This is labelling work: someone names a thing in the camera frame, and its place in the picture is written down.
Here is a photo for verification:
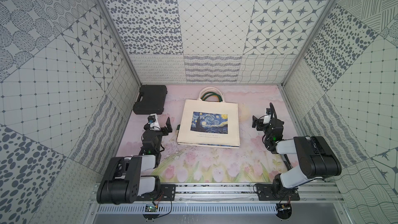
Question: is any starry night canvas bag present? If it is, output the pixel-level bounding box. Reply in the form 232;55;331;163
176;87;240;148

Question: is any green-handled floral canvas bag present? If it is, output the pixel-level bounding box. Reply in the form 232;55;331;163
200;89;224;102

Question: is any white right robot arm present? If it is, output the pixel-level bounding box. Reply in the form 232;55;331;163
252;114;342;198

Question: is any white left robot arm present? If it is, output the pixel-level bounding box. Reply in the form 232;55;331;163
96;114;176;205

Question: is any floral tulip table mat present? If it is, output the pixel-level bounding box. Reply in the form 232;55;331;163
116;85;300;183

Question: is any black plastic tool case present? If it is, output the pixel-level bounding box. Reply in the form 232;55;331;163
133;85;167;115

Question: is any left green circuit board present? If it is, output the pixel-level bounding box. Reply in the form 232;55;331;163
143;205;160;220

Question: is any right round circuit board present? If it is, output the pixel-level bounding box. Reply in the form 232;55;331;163
276;203;292;220

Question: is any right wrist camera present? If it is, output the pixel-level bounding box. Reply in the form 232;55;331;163
263;108;272;124

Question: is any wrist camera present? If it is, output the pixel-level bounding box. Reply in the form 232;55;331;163
148;114;160;127
263;108;272;124

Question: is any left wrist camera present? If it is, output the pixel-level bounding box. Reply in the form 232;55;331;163
148;114;160;127

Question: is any black corrugated cable hose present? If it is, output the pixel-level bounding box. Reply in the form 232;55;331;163
268;102;278;122

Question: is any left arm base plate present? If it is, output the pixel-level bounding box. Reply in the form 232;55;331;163
136;184;176;202

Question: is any aluminium mounting rail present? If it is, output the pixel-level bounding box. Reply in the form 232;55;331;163
88;181;346;205

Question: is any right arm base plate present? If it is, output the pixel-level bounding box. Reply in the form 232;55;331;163
253;184;300;201

